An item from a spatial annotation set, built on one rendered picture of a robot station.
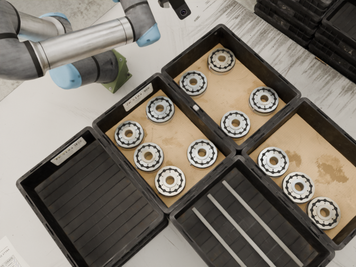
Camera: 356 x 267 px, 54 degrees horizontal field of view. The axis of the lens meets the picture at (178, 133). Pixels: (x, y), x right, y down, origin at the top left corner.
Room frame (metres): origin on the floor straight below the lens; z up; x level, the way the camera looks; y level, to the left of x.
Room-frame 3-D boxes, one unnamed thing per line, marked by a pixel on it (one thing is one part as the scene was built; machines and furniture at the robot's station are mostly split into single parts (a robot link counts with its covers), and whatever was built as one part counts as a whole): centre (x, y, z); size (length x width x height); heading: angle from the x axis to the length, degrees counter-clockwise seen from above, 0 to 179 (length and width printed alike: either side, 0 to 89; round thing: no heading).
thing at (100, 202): (0.22, 0.30, 0.87); 0.40 x 0.30 x 0.11; 33
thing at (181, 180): (0.25, 0.05, 0.86); 0.10 x 0.10 x 0.01
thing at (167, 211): (0.38, 0.05, 0.92); 0.40 x 0.30 x 0.02; 33
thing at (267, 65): (0.54, -0.20, 0.92); 0.40 x 0.30 x 0.02; 33
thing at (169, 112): (0.51, 0.05, 0.86); 0.10 x 0.10 x 0.01
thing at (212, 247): (0.04, -0.17, 0.87); 0.40 x 0.30 x 0.11; 33
